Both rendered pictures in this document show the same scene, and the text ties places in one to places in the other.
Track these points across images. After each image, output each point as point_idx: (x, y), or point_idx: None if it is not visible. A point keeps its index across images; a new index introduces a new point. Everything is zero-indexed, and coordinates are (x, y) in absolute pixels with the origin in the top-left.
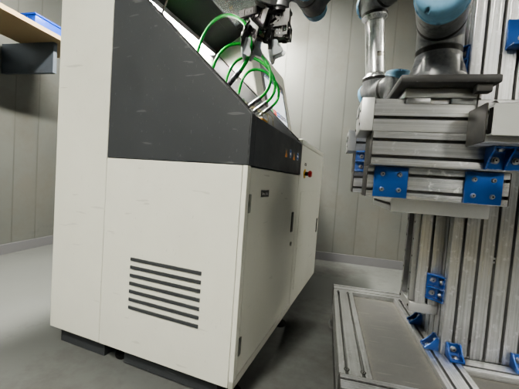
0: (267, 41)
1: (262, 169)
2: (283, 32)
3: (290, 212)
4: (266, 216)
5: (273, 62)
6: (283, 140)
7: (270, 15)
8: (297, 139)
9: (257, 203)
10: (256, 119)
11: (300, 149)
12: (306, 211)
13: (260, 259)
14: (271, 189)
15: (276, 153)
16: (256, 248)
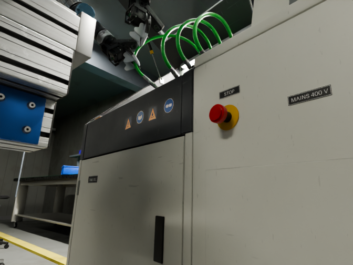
0: (113, 56)
1: (91, 158)
2: (127, 22)
3: (148, 214)
4: (93, 203)
5: (141, 42)
6: (122, 112)
7: (102, 49)
8: (192, 67)
9: (84, 188)
10: (86, 125)
11: (183, 83)
12: (320, 253)
13: (85, 250)
14: (101, 174)
15: (108, 135)
16: (81, 231)
